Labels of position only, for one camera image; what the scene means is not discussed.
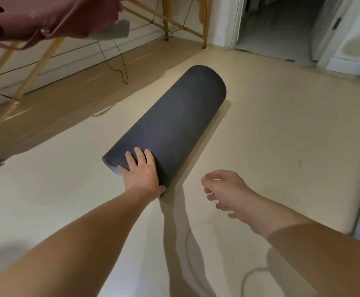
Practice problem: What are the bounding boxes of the person's left hand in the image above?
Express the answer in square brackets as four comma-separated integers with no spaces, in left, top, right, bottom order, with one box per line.
[117,147,167,198]

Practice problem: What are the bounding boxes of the person's right hand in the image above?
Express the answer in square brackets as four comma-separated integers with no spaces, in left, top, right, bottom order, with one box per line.
[201,169,261,227]

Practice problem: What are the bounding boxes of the dark grey yoga mat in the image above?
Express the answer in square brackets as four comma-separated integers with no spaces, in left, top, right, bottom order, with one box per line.
[102,65,227,199]

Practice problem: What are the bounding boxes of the person's left forearm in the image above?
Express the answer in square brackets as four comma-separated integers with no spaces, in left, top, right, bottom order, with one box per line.
[0,187,165,297]

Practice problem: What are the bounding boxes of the person's right forearm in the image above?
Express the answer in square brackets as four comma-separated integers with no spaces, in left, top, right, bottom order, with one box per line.
[245,194,360,297]

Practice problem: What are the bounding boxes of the maroon massage table wooden legs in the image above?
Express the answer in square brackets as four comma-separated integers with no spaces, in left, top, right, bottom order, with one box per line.
[0,0,214,169]

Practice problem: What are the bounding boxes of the white open door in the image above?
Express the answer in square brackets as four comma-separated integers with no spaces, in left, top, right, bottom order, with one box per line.
[311,0,355,62]

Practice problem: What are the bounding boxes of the black hanging cable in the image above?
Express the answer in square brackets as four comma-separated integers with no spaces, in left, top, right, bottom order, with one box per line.
[97,39,129,85]

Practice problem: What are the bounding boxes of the white door frame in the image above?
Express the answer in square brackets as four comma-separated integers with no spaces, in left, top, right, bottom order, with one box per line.
[229,0,247,48]

